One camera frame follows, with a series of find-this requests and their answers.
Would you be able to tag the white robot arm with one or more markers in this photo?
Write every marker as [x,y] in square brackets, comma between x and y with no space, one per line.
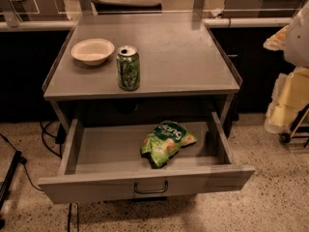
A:
[293,39]

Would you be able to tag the white paper bowl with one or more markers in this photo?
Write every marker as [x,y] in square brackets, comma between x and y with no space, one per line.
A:
[92,52]

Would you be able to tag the metal drawer handle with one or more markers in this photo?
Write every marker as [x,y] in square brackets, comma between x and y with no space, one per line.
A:
[151,189]

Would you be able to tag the grey cabinet counter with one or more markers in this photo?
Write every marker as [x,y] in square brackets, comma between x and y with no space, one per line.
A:
[178,57]

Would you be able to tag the green rice chip bag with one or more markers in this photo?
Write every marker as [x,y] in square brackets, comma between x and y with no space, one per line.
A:
[165,141]

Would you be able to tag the black stand base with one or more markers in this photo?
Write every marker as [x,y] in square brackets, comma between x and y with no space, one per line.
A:
[9,177]

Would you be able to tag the grey open drawer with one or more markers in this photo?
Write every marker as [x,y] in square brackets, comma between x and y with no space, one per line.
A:
[104,163]

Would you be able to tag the black wheeled cart base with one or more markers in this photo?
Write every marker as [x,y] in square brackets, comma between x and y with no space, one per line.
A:
[298,128]

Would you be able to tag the green soda can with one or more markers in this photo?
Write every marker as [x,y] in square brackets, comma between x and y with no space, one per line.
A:
[128,66]

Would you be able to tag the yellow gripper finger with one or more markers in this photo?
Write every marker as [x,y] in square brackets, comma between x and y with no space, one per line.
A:
[276,41]

